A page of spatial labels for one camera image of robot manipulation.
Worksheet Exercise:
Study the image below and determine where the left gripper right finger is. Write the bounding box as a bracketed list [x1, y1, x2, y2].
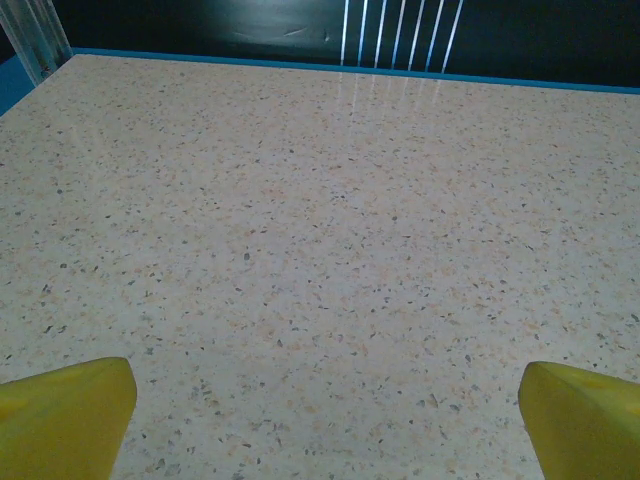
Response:
[518, 360, 640, 480]

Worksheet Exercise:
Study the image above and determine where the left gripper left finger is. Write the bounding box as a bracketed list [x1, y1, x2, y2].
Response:
[0, 356, 138, 480]

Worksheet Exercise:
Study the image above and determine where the blue table border strip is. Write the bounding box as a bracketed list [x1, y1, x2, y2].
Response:
[0, 47, 640, 119]

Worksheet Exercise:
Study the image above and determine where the aluminium frame post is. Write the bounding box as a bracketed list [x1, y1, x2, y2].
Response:
[0, 0, 74, 87]

